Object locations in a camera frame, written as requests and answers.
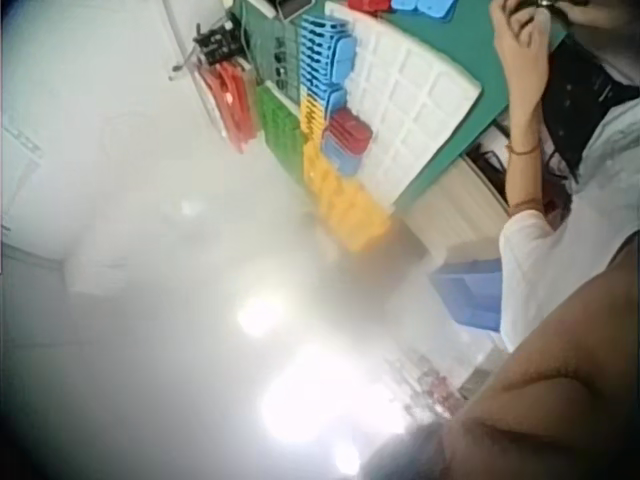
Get black electronic device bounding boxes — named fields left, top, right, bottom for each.
left=192, top=18, right=242, bottom=67

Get green table mat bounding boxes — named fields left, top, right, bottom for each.
left=233, top=0, right=571, bottom=204

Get person's left hand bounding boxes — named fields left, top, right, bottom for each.
left=489, top=0, right=552, bottom=99

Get white compartment tray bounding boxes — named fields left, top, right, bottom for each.
left=323, top=0, right=484, bottom=207

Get stack of blue lids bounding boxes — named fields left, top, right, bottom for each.
left=327, top=37, right=360, bottom=122

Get blue plastic crate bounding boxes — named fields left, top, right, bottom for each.
left=431, top=258, right=504, bottom=333

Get row of red bins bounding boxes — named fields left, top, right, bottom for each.
left=198, top=58, right=260, bottom=154

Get blue flat boxes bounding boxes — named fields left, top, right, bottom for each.
left=391, top=0, right=457, bottom=22

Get red flat box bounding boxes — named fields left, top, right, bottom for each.
left=346, top=0, right=394, bottom=14

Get person's right hand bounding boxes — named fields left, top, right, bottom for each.
left=563, top=0, right=640, bottom=27

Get row of green bins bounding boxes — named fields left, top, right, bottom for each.
left=255, top=83, right=307, bottom=184

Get row of black parts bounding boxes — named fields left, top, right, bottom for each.
left=271, top=33, right=302, bottom=97

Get stack of red boxes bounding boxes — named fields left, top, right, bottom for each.
left=322, top=107, right=375, bottom=177

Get row of blue bins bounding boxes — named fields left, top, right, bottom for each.
left=298, top=13, right=351, bottom=101

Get row of yellow bins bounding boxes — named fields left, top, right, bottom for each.
left=298, top=96, right=392, bottom=254

